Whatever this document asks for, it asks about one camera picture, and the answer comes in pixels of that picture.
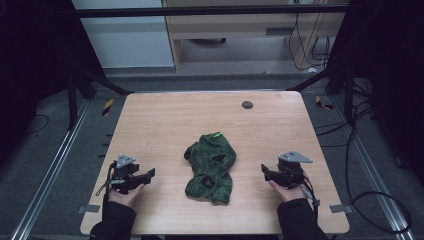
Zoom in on white cabinet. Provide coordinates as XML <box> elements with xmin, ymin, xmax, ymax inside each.
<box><xmin>71</xmin><ymin>0</ymin><xmax>176</xmax><ymax>70</ymax></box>

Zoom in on left hand-held gripper cable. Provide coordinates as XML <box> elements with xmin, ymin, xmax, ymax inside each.
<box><xmin>95</xmin><ymin>161</ymin><xmax>127</xmax><ymax>198</ymax></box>

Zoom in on yellow and black tape strip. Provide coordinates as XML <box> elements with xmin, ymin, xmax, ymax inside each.
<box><xmin>101</xmin><ymin>98</ymin><xmax>115</xmax><ymax>117</ymax></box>
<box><xmin>314</xmin><ymin>95</ymin><xmax>335</xmax><ymax>111</ymax></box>

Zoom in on black horizontal frame bar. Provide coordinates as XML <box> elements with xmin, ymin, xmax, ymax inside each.
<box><xmin>74</xmin><ymin>4</ymin><xmax>350</xmax><ymax>19</ymax></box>

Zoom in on long black floor cable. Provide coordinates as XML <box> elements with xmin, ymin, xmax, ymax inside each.
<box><xmin>314</xmin><ymin>78</ymin><xmax>413</xmax><ymax>235</ymax></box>

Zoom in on thin black floor cable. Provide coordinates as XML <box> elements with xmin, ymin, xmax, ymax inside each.
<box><xmin>25</xmin><ymin>113</ymin><xmax>51</xmax><ymax>136</ymax></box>

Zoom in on black metal stand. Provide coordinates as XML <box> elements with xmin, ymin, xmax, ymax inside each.
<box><xmin>287</xmin><ymin>61</ymin><xmax>357</xmax><ymax>125</ymax></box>
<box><xmin>65</xmin><ymin>63</ymin><xmax>134</xmax><ymax>132</ymax></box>

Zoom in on dark curtain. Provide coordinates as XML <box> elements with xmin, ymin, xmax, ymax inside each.
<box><xmin>0</xmin><ymin>0</ymin><xmax>107</xmax><ymax>168</ymax></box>
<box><xmin>328</xmin><ymin>0</ymin><xmax>424</xmax><ymax>188</ymax></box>

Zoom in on grey tape piece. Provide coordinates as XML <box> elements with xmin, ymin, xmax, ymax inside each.
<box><xmin>76</xmin><ymin>204</ymin><xmax>101</xmax><ymax>215</ymax></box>
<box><xmin>328</xmin><ymin>203</ymin><xmax>353</xmax><ymax>215</ymax></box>

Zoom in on right hand-held gripper cable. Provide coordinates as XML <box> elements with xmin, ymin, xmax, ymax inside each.
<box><xmin>298</xmin><ymin>173</ymin><xmax>322</xmax><ymax>218</ymax></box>

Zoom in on person's left hand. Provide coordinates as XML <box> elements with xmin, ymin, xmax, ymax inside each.
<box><xmin>107</xmin><ymin>182</ymin><xmax>147</xmax><ymax>209</ymax></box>

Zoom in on dark green garment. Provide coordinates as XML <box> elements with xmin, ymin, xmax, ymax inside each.
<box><xmin>183</xmin><ymin>131</ymin><xmax>238</xmax><ymax>206</ymax></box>

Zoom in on light wooden desk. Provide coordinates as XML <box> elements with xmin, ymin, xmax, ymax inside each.
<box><xmin>161</xmin><ymin>0</ymin><xmax>352</xmax><ymax>73</ymax></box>

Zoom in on black hanging desk cables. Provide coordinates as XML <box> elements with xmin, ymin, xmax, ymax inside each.
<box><xmin>287</xmin><ymin>0</ymin><xmax>334</xmax><ymax>72</ymax></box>

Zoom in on aluminium floor rail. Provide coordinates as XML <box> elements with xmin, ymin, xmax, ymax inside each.
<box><xmin>331</xmin><ymin>95</ymin><xmax>417</xmax><ymax>240</ymax></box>
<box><xmin>10</xmin><ymin>99</ymin><xmax>92</xmax><ymax>240</ymax></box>

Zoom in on person's right hand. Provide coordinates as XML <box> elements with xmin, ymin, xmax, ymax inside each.
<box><xmin>268</xmin><ymin>173</ymin><xmax>310</xmax><ymax>204</ymax></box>

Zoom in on hand-held gripper cable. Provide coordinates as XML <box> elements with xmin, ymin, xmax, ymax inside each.
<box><xmin>298</xmin><ymin>173</ymin><xmax>322</xmax><ymax>218</ymax></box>
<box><xmin>95</xmin><ymin>161</ymin><xmax>127</xmax><ymax>198</ymax></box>

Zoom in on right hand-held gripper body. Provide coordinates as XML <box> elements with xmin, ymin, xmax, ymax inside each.
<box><xmin>273</xmin><ymin>150</ymin><xmax>314</xmax><ymax>190</ymax></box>

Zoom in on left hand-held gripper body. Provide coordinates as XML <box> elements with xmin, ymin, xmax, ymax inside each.
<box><xmin>109</xmin><ymin>153</ymin><xmax>146</xmax><ymax>196</ymax></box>

